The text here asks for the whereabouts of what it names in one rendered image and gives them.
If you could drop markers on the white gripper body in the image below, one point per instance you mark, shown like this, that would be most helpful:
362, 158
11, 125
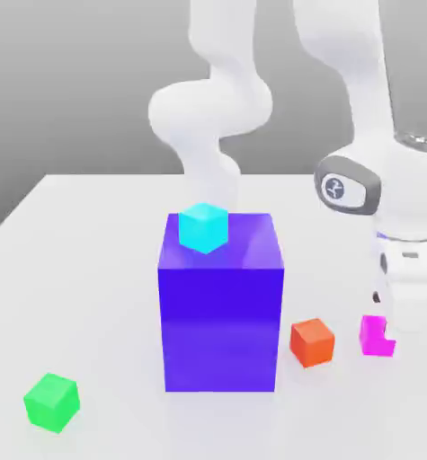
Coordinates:
410, 305

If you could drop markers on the small magenta cube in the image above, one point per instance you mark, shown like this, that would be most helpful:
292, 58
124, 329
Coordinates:
371, 337

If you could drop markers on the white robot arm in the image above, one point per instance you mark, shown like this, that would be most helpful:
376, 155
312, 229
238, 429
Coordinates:
213, 107

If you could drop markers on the small orange cube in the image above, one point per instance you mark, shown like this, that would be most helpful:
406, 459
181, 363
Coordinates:
312, 343

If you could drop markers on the small cyan cube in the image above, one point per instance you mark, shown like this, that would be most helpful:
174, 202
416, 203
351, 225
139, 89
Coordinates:
203, 228

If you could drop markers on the small green cube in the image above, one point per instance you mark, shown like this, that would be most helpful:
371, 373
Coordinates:
51, 404

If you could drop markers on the large purple box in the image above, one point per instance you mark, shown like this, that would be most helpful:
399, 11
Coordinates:
218, 323

